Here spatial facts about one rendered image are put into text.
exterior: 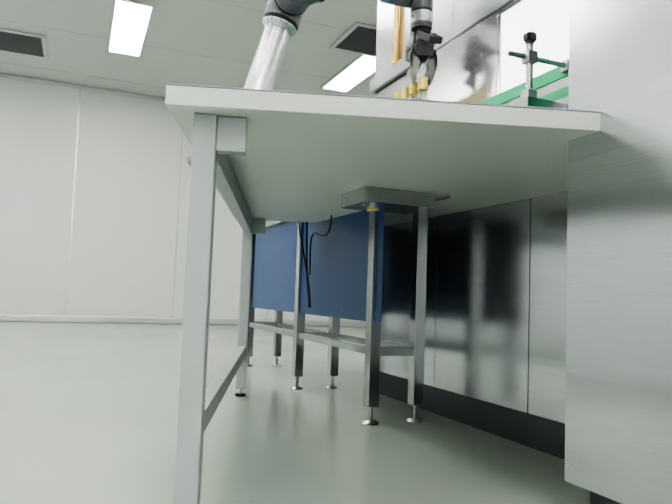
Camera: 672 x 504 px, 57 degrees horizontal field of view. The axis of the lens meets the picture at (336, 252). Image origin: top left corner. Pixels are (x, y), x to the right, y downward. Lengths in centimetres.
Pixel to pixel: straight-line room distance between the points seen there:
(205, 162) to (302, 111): 19
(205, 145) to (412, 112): 35
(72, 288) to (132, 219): 103
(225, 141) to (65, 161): 675
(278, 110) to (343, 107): 11
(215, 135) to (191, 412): 46
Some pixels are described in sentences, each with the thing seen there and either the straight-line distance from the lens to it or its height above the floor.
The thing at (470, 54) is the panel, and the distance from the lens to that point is 223.
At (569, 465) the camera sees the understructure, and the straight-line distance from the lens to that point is 123.
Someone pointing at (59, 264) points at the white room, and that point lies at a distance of 769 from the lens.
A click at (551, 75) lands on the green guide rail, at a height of 95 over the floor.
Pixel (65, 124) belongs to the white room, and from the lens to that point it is 791.
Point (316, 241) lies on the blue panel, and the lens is 260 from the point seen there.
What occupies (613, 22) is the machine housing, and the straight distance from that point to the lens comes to 123.
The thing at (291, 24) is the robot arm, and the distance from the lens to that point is 209.
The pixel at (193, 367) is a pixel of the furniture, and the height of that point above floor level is 29.
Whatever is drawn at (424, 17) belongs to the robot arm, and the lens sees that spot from 228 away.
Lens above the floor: 41
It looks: 4 degrees up
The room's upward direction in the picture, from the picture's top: 2 degrees clockwise
